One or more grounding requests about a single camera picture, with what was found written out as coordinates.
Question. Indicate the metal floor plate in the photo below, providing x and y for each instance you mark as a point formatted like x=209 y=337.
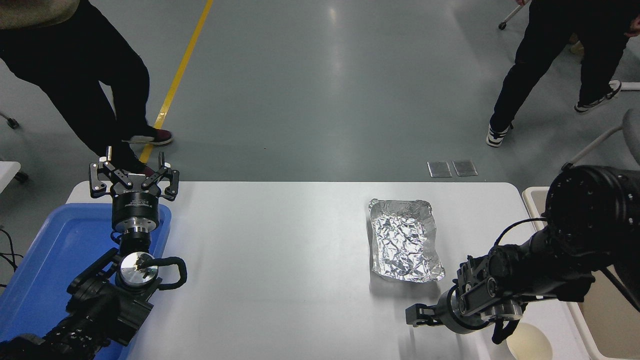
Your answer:
x=465 y=168
x=439 y=169

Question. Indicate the person with white shoes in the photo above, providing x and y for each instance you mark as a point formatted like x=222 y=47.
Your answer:
x=545 y=50

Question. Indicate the crumpled foil tray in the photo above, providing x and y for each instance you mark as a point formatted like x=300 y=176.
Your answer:
x=405 y=240

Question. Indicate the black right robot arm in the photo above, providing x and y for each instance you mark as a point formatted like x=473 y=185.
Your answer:
x=585 y=220

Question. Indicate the large pale bin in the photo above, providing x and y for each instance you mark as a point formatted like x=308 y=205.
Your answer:
x=607 y=325

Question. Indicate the white wheeled table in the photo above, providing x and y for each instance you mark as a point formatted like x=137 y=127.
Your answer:
x=7 y=175

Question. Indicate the small tan object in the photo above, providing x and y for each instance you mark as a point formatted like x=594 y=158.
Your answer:
x=577 y=47

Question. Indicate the white paper cup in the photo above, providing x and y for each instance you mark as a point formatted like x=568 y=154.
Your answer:
x=530 y=345

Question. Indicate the person with red shoes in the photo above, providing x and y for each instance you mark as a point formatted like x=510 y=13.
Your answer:
x=75 y=60

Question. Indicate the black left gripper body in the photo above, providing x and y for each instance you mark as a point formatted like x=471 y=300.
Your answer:
x=135 y=207

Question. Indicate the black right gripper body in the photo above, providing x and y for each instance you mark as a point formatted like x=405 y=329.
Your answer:
x=447 y=310

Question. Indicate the grey chair with white leg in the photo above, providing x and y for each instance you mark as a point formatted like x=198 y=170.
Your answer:
x=632 y=132

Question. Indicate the white-legged wheeled chair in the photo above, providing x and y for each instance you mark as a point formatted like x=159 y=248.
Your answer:
x=510 y=17

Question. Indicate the dark chair caster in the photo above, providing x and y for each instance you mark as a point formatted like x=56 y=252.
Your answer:
x=11 y=122

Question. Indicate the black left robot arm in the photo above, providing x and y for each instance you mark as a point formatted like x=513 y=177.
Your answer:
x=100 y=310

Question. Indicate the blue plastic tray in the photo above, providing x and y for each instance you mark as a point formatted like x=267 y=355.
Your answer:
x=50 y=250

